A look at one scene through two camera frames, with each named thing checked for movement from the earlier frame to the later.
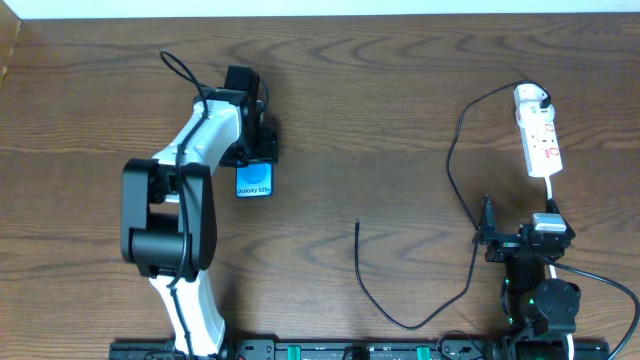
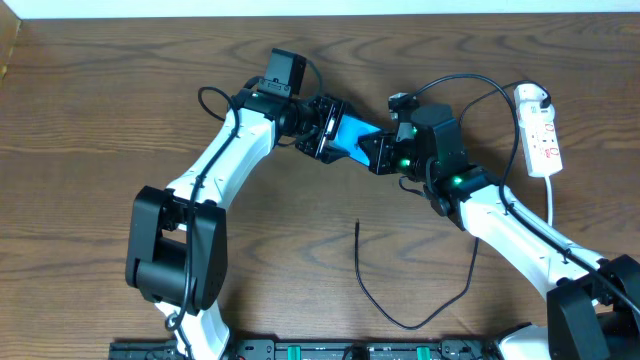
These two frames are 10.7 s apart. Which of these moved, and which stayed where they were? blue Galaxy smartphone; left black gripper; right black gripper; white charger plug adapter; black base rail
Moved: left black gripper; right black gripper; blue Galaxy smartphone
Stayed: white charger plug adapter; black base rail
